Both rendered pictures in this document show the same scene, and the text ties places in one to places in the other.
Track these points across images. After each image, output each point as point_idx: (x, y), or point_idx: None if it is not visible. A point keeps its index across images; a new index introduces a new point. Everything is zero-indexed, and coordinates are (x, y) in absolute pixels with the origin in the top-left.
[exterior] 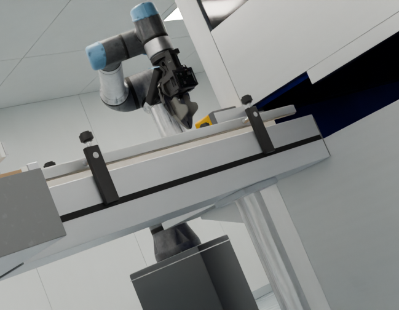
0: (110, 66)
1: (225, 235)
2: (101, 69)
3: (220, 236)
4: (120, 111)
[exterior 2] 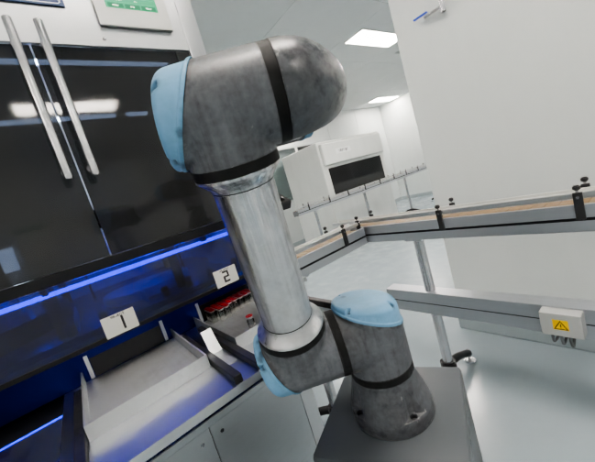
0: (294, 141)
1: (316, 447)
2: (305, 137)
3: (324, 432)
4: (328, 120)
